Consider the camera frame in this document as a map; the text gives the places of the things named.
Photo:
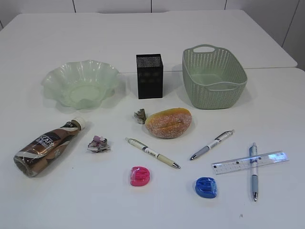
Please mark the grey paper ball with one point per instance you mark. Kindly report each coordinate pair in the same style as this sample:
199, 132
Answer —
140, 116

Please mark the sugared bread roll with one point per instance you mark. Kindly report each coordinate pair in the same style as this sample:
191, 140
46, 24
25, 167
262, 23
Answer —
170, 123

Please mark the pink paper ball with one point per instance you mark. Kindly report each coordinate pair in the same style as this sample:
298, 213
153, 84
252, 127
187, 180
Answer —
98, 144

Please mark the cream white ballpoint pen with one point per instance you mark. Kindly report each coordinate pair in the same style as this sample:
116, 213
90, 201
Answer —
151, 152

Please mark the black square pen holder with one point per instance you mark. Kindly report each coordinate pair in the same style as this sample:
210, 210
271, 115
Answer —
149, 76

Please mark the pink pencil sharpener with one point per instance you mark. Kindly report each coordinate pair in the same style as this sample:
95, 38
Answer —
140, 176

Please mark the green plastic woven basket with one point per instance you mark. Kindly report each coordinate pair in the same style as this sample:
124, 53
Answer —
212, 76

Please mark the grey white ballpoint pen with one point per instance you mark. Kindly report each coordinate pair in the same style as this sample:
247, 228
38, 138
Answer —
214, 143

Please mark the green wavy glass plate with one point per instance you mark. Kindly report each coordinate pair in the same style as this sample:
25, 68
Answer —
81, 85

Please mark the blue pencil sharpener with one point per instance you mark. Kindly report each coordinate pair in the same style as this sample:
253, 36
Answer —
206, 187

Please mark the blue white ballpoint pen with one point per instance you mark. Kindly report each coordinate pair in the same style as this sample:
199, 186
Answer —
254, 171

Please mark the clear plastic ruler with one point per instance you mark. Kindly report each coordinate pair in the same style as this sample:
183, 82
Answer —
249, 162

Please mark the brown Nescafe coffee bottle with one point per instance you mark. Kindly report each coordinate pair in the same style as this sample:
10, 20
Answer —
43, 150

